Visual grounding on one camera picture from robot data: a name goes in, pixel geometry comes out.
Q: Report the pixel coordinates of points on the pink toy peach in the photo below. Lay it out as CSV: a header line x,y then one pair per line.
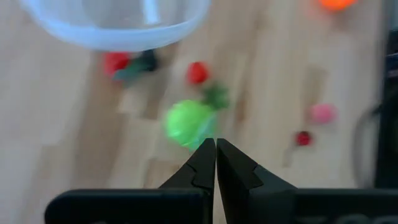
x,y
323,113

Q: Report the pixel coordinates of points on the red toy tomato green leaf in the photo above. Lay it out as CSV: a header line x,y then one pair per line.
x,y
115,62

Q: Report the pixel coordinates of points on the clear plastic tupperware container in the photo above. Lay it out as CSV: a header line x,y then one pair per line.
x,y
124,40

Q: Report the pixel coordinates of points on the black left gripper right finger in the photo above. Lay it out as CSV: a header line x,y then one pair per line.
x,y
236,174

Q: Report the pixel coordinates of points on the light green toy ball fruit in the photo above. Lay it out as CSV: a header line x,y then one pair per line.
x,y
186,123

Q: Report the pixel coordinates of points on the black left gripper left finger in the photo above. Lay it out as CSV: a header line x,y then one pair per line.
x,y
199,168

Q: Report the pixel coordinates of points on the small red toy cherry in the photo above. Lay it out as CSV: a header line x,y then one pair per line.
x,y
303,138

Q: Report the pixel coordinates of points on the red toy strawberry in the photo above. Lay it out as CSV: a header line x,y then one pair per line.
x,y
197,73

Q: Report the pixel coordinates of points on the orange toy pumpkin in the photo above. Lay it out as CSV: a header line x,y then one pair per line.
x,y
337,3

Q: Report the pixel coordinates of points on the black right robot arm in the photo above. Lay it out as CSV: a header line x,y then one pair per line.
x,y
388,140

